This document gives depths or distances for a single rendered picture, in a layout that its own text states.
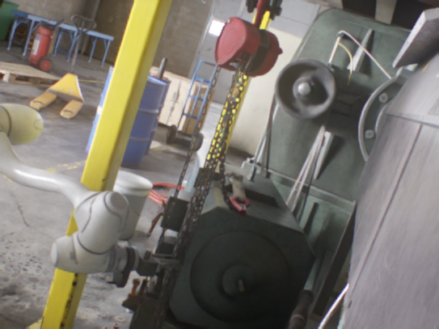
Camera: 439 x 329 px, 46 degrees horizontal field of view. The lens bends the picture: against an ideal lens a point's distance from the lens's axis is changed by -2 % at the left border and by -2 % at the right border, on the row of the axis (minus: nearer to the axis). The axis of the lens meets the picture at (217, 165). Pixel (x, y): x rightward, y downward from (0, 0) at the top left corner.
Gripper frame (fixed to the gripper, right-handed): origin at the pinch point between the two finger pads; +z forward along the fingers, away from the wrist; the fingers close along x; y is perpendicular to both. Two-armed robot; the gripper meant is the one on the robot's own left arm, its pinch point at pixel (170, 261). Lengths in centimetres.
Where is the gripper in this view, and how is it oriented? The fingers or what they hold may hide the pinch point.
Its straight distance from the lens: 169.8
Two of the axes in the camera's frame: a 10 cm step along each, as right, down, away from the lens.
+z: 8.1, 1.6, 5.7
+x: -5.0, -3.4, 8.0
